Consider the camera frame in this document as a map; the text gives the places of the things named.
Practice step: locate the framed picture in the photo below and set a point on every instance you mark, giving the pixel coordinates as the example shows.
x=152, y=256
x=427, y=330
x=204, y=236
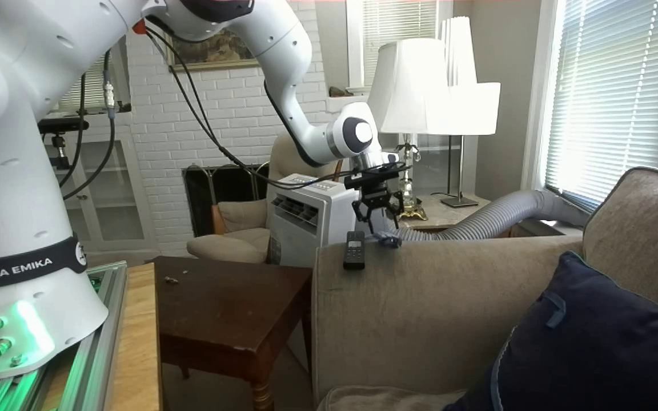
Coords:
x=215, y=54

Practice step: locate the wooden lamp side table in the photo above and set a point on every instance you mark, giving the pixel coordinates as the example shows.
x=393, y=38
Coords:
x=440, y=213

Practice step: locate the beige fabric sofa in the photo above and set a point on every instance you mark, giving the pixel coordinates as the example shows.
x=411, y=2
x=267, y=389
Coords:
x=420, y=320

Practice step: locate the crystal lamp with white shade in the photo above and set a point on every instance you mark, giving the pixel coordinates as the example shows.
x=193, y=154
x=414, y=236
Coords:
x=410, y=83

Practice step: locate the light wood robot table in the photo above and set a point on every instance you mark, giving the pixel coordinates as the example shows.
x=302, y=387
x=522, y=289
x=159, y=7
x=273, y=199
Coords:
x=135, y=344

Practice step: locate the white portable air conditioner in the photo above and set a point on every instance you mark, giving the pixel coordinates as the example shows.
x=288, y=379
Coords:
x=307, y=219

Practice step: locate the navy blue pillow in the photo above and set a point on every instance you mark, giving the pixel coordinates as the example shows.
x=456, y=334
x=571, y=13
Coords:
x=594, y=350

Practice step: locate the white window blind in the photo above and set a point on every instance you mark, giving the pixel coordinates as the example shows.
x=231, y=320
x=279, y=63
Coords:
x=627, y=92

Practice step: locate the black camera on tripod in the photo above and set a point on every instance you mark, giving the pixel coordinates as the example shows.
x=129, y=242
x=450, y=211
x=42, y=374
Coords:
x=65, y=127

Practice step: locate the black fireplace screen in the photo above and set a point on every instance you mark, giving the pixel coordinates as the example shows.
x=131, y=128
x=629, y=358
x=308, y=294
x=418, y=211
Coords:
x=223, y=195

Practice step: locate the beige armchair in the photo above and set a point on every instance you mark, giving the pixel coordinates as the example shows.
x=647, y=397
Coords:
x=230, y=242

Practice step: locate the small metal bolt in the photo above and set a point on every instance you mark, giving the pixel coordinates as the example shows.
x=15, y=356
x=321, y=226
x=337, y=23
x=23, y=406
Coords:
x=169, y=280

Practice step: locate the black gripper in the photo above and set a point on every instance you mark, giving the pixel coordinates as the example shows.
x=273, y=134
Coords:
x=378, y=196

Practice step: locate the plain black remote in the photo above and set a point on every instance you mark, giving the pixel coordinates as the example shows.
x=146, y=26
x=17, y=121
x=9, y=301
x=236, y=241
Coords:
x=354, y=252

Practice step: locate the white glass door cabinet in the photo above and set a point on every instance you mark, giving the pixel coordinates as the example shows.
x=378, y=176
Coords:
x=107, y=196

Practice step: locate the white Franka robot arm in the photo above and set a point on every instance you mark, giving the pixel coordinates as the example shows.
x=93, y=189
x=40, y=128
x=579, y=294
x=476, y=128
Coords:
x=23, y=189

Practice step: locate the black pole lamp white shade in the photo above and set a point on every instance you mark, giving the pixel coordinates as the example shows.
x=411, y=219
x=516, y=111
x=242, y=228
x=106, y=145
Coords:
x=468, y=83

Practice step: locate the dark brown wooden table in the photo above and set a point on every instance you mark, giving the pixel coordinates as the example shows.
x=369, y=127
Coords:
x=230, y=305

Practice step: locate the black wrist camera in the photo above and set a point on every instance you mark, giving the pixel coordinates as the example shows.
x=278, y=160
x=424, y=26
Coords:
x=371, y=176

